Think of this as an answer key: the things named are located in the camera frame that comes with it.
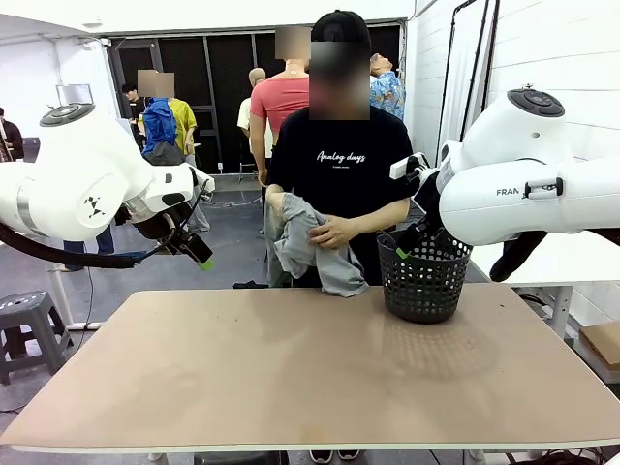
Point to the black baseball cap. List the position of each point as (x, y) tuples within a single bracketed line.
[(339, 26)]

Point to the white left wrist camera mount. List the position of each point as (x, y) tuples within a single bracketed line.
[(203, 181)]

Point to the mannequin in pink top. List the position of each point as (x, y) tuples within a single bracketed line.
[(281, 104)]

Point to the background person in dark clothes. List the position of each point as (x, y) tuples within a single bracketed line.
[(12, 140)]

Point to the black perforated laundry basket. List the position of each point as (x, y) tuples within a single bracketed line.
[(421, 295)]

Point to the person's right forearm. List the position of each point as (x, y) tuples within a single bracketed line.
[(277, 199)]

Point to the person's left forearm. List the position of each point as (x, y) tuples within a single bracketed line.
[(382, 218)]

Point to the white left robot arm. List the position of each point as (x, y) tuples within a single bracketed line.
[(72, 169)]

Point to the gray plastic stool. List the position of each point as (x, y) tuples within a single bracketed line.
[(24, 305)]

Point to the person in black t-shirt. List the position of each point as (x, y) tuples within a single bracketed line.
[(339, 179)]

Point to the gray training pants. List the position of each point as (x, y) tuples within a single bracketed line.
[(295, 218)]

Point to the black shoe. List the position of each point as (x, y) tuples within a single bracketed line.
[(349, 454), (322, 455)]

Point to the mannequin in yellow shirt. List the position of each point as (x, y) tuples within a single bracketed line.
[(186, 121)]

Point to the background person with glasses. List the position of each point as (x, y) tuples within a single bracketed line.
[(133, 109)]

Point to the white side table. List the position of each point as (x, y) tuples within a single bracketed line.
[(581, 261)]

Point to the black garment on floor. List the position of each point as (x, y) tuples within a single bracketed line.
[(249, 285)]

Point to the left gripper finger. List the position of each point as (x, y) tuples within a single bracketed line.
[(203, 249), (195, 254)]

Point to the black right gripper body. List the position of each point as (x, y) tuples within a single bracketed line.
[(427, 206)]

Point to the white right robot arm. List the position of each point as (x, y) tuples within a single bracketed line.
[(508, 194)]

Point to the person's left hand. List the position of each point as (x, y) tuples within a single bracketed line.
[(339, 232)]

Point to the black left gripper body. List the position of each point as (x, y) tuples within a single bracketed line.
[(162, 230)]

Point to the brown cardboard box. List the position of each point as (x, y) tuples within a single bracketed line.
[(603, 344)]

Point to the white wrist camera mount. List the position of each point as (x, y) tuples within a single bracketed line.
[(404, 167), (203, 181)]

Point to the curved black stand pole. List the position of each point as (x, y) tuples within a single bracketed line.
[(448, 72)]

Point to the bald mannequin in cream shirt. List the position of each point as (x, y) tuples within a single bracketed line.
[(257, 76)]

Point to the straight black stand pole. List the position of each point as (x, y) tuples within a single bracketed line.
[(479, 48)]

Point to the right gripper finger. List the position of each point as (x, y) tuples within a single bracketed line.
[(412, 239), (435, 235)]

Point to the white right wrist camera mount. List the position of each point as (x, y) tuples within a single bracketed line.
[(404, 167)]

